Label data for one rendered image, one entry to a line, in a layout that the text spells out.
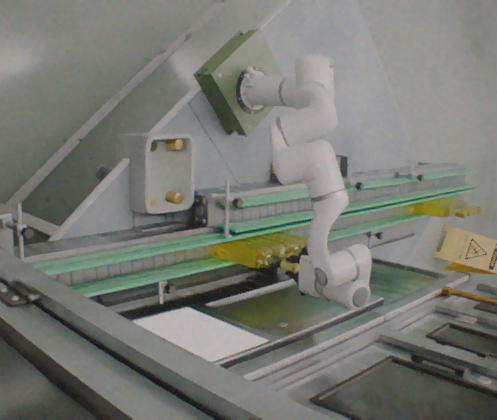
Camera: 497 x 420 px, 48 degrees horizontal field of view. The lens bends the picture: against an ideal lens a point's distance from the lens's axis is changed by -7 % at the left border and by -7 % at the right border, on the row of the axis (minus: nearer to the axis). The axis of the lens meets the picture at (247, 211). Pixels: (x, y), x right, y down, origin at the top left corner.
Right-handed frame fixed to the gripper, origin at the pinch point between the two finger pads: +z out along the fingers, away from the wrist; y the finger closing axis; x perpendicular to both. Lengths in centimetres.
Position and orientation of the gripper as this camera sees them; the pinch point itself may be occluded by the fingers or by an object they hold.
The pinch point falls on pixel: (293, 266)
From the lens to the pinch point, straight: 161.7
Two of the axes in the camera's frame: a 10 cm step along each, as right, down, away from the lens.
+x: -8.7, 0.8, -4.8
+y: 0.2, -9.8, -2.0
